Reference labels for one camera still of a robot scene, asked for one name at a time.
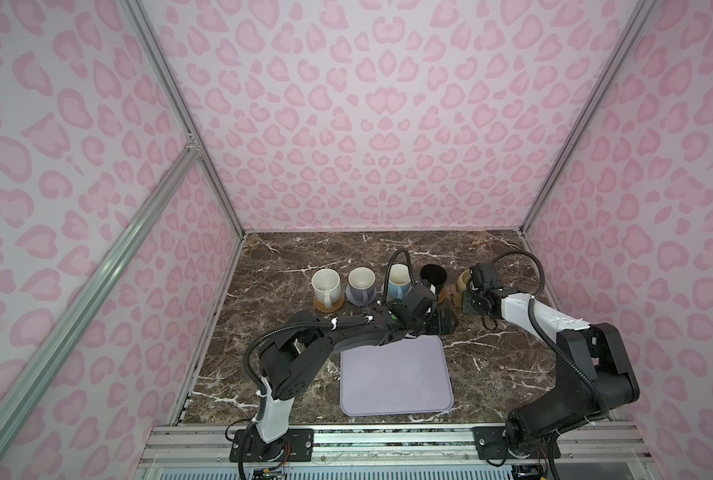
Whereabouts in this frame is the white mug blue handle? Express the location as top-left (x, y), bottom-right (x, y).
top-left (388, 264), bottom-right (413, 300)

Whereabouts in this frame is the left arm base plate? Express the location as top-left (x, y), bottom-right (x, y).
top-left (230, 427), bottom-right (314, 463)

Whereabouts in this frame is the black mug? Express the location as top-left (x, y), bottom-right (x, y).
top-left (420, 264), bottom-right (448, 295)

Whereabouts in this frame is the cork paw shaped coaster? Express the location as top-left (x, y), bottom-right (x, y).
top-left (445, 284), bottom-right (463, 311)

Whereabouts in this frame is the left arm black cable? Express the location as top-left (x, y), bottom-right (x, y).
top-left (383, 248), bottom-right (418, 304)

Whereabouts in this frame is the grey blue round coaster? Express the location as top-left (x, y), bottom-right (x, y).
top-left (346, 286), bottom-right (378, 307)

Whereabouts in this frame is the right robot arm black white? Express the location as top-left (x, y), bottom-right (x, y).
top-left (467, 262), bottom-right (641, 455)

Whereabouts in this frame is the lavender serving tray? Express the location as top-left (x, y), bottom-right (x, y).
top-left (340, 336), bottom-right (455, 417)

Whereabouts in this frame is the beige yellow mug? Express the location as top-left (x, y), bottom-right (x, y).
top-left (456, 270), bottom-right (471, 294)

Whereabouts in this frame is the orange woven rattan coaster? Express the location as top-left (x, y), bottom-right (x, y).
top-left (312, 293), bottom-right (346, 314)

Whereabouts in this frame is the aluminium mounting rail front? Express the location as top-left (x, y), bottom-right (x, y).
top-left (134, 421), bottom-right (660, 479)

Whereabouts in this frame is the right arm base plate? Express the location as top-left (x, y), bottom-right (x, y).
top-left (472, 425), bottom-right (549, 465)

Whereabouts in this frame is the aluminium frame diagonal bar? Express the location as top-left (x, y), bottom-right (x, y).
top-left (0, 144), bottom-right (202, 460)

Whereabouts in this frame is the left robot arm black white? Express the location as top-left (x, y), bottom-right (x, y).
top-left (242, 300), bottom-right (459, 445)

